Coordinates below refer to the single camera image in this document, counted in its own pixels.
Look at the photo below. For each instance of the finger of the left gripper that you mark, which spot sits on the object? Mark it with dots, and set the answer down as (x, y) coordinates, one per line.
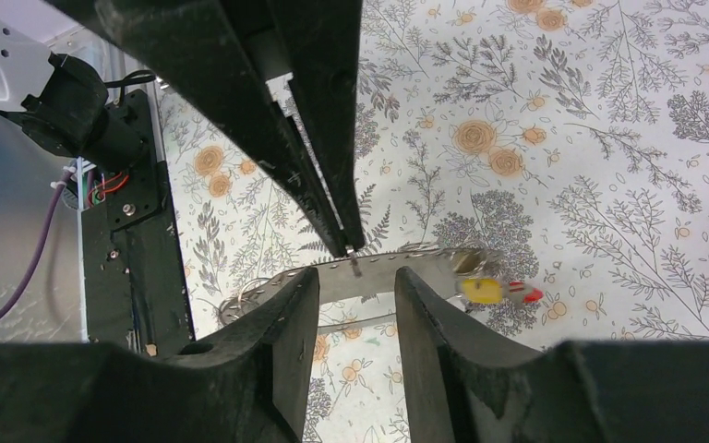
(225, 58)
(321, 39)

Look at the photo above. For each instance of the yellow tagged key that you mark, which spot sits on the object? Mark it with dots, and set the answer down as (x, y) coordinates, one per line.
(483, 291)

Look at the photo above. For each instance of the floral patterned table mat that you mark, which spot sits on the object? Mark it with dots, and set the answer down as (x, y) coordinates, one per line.
(571, 135)

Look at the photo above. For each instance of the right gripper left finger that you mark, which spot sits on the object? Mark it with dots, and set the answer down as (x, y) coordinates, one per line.
(248, 382)

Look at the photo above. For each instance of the red tagged key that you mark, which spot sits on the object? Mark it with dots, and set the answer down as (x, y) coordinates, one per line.
(521, 293)

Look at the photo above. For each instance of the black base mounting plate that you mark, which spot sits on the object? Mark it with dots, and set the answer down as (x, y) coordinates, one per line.
(132, 267)

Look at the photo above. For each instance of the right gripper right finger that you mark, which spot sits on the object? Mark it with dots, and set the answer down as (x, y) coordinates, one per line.
(451, 363)

